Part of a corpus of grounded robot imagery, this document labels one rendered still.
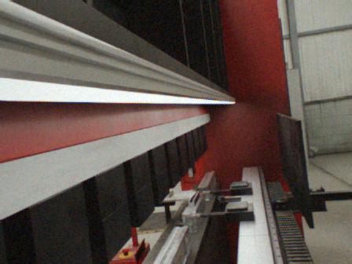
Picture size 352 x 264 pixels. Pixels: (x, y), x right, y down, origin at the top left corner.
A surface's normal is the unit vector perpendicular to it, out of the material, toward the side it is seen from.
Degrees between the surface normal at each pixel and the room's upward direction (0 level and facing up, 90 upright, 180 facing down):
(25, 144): 90
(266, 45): 90
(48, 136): 90
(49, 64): 90
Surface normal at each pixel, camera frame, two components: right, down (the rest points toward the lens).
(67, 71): 0.97, -0.11
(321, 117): -0.12, 0.07
